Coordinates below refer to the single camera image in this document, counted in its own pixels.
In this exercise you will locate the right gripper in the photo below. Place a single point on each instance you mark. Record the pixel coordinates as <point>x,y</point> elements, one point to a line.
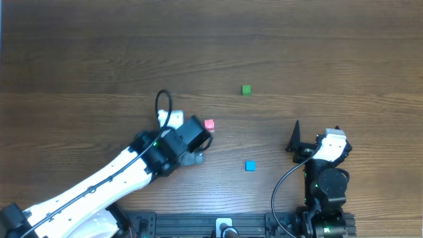
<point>305,150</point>

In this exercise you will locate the blue cube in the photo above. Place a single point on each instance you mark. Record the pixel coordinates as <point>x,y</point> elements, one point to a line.
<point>250,166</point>

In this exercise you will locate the green cube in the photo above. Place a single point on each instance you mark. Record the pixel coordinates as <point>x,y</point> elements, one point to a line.
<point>246,90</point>

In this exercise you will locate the pink cube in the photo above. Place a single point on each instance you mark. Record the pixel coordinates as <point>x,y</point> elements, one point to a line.
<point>209,124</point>

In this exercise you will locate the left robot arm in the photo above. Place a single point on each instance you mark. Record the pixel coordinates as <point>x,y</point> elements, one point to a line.
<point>99,188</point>

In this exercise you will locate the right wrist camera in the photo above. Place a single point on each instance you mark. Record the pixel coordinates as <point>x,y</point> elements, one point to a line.
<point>332,145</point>

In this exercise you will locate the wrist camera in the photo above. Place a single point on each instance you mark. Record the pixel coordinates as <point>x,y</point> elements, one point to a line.
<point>173,118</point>
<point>332,145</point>

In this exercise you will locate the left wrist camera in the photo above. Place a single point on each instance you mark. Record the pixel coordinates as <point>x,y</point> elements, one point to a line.
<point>173,118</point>

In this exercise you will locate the mounting rail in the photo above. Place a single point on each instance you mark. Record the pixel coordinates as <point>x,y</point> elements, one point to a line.
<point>191,225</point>

